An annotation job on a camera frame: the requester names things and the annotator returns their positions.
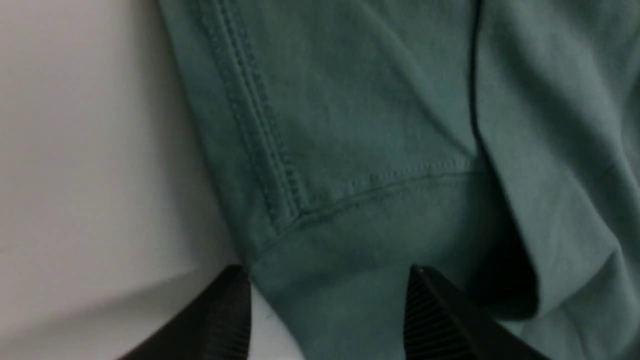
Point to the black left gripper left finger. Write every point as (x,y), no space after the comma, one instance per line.
(215,326)

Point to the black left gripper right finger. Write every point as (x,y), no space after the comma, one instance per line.
(441,323)

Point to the green long-sleeve top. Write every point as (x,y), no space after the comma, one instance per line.
(496,141)

